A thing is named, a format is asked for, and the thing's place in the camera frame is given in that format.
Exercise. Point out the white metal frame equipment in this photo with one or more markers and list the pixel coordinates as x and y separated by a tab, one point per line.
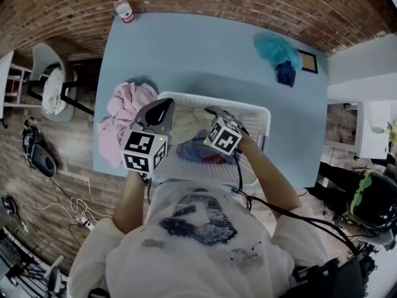
54	278

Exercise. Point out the blue and red garment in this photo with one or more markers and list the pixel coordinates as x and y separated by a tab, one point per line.
189	149

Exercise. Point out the person's white printed t-shirt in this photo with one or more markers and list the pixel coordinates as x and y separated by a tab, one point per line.
186	269

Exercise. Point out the black waist pack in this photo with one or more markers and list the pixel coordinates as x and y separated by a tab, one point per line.
335	281

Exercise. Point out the black round device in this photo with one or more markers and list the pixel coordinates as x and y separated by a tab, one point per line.
9	204

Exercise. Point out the pink garment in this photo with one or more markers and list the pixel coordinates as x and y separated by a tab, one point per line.
124	104

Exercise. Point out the grey shell chair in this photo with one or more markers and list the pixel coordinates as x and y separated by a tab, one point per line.
41	56

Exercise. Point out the black rounded helmet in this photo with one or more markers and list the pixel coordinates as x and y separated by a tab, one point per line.
43	161

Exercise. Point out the yellow green plant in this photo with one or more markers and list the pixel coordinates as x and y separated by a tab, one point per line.
392	130

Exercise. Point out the white plastic laundry basket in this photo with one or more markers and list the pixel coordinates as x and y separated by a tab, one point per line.
198	172

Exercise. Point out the white folding table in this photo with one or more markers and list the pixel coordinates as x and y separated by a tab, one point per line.
6	82

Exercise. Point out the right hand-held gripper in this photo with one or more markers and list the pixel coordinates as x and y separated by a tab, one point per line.
221	137

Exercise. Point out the dark blue cloth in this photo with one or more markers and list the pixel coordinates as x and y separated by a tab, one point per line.
285	74

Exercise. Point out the clear bottle with red cap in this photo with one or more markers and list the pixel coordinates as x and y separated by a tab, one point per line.
124	9

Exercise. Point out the person's left forearm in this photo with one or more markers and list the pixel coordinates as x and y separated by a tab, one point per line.
128	200

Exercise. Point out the person's right forearm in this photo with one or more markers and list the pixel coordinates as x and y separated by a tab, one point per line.
266	172

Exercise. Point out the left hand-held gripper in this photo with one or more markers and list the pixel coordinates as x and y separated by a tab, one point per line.
144	151

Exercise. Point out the white desk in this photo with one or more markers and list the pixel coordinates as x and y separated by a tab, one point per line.
372	144

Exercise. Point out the black framed cork board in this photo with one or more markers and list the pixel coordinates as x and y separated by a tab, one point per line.
308	61

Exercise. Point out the turquoise fluffy cloth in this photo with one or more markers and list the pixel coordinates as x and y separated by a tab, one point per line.
276	50

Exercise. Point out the white crumpled garment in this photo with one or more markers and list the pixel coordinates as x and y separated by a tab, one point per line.
54	92

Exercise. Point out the beige clothes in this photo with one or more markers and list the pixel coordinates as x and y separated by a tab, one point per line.
186	120

